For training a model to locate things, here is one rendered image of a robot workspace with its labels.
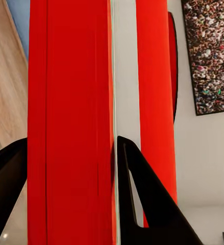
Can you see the coffee table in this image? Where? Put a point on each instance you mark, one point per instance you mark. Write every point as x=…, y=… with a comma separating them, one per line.
x=16, y=228

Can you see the radio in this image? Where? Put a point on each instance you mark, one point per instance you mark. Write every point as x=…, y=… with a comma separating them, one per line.
x=98, y=69

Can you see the picture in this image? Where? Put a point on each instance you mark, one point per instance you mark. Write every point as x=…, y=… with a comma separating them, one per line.
x=204, y=31

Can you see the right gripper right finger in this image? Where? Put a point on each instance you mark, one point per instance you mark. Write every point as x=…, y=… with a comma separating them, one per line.
x=167, y=224

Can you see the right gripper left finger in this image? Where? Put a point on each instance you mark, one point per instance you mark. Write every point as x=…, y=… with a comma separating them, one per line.
x=13, y=175

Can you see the sofa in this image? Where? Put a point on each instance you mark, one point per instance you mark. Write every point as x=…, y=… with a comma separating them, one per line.
x=18, y=12

